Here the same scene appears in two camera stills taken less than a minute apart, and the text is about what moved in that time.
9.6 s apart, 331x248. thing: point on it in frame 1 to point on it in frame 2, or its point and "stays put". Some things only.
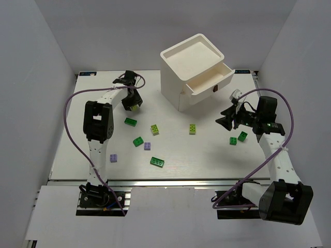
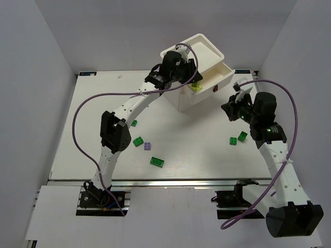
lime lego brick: x=192 y=129 to x=195 y=88
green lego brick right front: x=232 y=140 stays put
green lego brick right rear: x=242 y=136 stays put
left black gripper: x=132 y=101 to x=193 y=75
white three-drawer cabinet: x=191 y=70 stays put
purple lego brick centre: x=147 y=146 stays put
